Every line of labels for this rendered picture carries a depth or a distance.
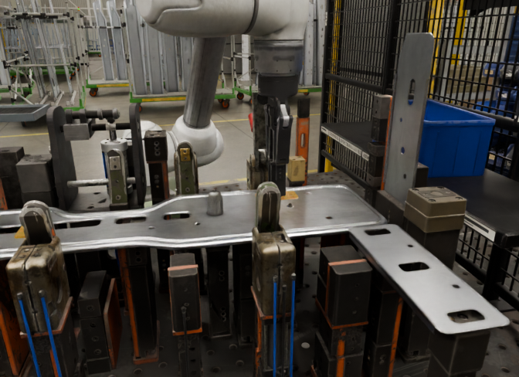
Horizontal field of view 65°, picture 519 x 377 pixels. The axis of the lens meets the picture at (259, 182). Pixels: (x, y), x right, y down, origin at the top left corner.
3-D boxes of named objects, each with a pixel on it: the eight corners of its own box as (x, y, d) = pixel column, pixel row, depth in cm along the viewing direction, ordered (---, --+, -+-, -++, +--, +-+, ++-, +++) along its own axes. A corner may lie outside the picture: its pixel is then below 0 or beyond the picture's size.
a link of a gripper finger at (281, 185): (285, 161, 80) (286, 162, 80) (284, 194, 83) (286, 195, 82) (270, 162, 80) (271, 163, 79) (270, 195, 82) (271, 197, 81)
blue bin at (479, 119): (418, 178, 92) (426, 121, 88) (370, 144, 121) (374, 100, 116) (486, 175, 94) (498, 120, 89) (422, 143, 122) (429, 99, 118)
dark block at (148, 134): (159, 293, 106) (143, 136, 92) (159, 279, 113) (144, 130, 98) (178, 291, 107) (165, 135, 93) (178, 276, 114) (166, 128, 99)
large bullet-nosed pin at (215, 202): (208, 223, 81) (207, 192, 78) (207, 216, 84) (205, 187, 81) (224, 222, 81) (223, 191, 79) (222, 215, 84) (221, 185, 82)
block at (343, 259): (320, 413, 73) (329, 279, 63) (301, 366, 83) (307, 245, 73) (369, 404, 75) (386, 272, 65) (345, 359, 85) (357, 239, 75)
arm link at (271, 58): (258, 41, 68) (259, 77, 70) (310, 41, 70) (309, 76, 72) (249, 40, 76) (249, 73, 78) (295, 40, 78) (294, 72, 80)
